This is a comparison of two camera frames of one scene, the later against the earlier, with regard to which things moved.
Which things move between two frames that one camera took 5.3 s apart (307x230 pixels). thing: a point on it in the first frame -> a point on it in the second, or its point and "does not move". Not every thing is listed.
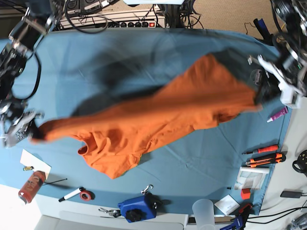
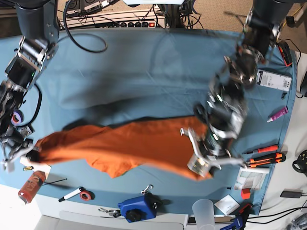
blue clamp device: x=138 y=208 does not move
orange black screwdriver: x=265 y=149 does not move
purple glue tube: x=280 y=113 does not move
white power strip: x=151 y=19 does not move
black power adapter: x=290 y=194 does not move
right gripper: x=289 y=73 -> x=213 y=148
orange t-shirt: x=116 y=135 -> x=166 y=145
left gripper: x=20 y=120 -> x=16 y=146
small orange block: x=245 y=193 does not move
